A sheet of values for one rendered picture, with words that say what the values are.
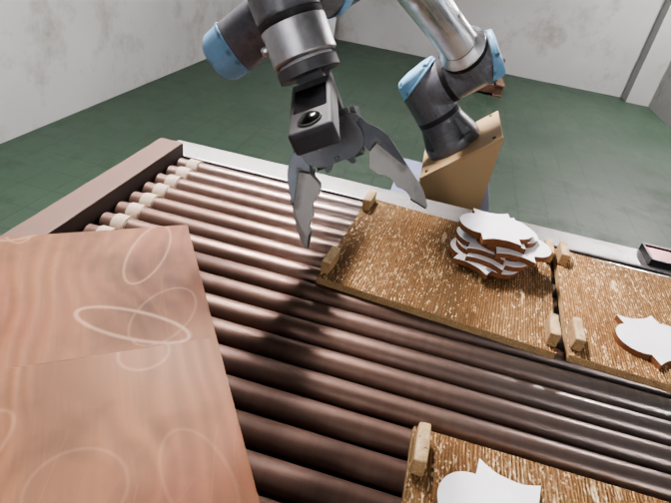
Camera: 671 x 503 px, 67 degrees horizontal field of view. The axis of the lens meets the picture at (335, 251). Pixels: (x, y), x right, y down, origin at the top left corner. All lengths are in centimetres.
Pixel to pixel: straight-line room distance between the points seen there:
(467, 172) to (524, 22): 647
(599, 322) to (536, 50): 694
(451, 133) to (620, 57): 671
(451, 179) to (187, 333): 90
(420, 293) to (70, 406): 57
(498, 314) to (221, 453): 56
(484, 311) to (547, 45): 703
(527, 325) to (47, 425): 70
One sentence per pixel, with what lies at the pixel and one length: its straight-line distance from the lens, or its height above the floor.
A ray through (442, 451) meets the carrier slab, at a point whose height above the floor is 94.
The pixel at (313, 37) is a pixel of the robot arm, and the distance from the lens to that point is 57.
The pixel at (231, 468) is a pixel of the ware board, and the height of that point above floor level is 104.
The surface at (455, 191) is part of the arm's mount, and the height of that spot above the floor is 92.
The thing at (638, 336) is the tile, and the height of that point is 95.
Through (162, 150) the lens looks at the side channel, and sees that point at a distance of 127.
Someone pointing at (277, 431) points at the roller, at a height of 92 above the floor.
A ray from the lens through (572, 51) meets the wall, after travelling 788.
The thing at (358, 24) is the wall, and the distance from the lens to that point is 789.
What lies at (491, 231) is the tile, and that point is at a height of 102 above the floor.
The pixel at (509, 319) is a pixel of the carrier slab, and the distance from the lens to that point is 91.
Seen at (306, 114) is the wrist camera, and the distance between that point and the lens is 50.
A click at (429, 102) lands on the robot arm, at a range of 135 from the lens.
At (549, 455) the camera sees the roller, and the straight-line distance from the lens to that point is 76.
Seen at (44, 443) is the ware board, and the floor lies 104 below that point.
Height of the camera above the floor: 146
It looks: 33 degrees down
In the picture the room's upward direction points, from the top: 10 degrees clockwise
